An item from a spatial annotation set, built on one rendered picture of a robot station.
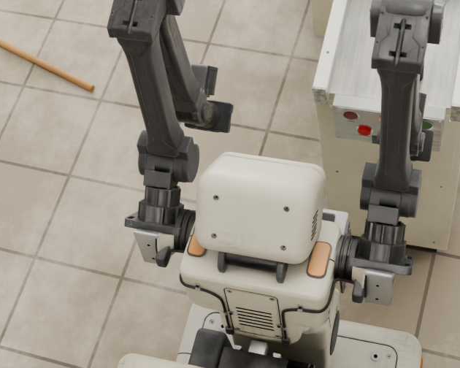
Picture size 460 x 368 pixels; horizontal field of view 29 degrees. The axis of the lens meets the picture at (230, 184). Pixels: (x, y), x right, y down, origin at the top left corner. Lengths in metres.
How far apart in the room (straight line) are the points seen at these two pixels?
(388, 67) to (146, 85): 0.43
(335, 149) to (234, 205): 0.70
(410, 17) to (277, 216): 0.40
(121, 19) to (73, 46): 1.83
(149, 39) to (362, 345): 1.14
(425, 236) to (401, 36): 1.24
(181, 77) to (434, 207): 0.94
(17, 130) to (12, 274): 0.53
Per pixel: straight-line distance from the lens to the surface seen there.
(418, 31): 1.37
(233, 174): 1.53
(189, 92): 1.72
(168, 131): 1.63
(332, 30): 2.00
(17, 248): 2.94
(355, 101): 1.96
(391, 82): 1.39
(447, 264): 2.70
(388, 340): 2.32
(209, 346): 2.09
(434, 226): 2.48
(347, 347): 2.32
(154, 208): 1.70
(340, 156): 2.21
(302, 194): 1.50
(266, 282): 1.60
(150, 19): 1.45
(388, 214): 1.62
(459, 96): 1.90
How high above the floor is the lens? 2.49
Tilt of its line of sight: 61 degrees down
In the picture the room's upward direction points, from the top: 18 degrees counter-clockwise
